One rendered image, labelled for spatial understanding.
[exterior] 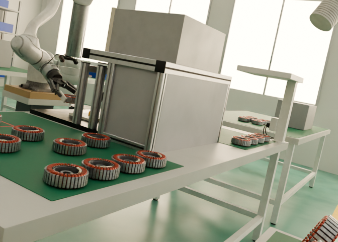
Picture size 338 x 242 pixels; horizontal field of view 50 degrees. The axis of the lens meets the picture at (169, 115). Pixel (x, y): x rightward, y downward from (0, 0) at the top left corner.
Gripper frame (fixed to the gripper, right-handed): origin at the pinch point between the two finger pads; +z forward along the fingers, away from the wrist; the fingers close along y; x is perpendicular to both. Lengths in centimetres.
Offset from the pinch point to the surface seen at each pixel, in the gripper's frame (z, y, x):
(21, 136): 38, -59, -14
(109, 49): 12.2, -11.5, -40.5
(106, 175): 75, -63, -35
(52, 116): 12.5, -20.7, 1.1
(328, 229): 120, -67, -70
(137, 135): 55, -22, -28
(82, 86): 17.9, -21.1, -22.4
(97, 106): 30.2, -20.4, -21.3
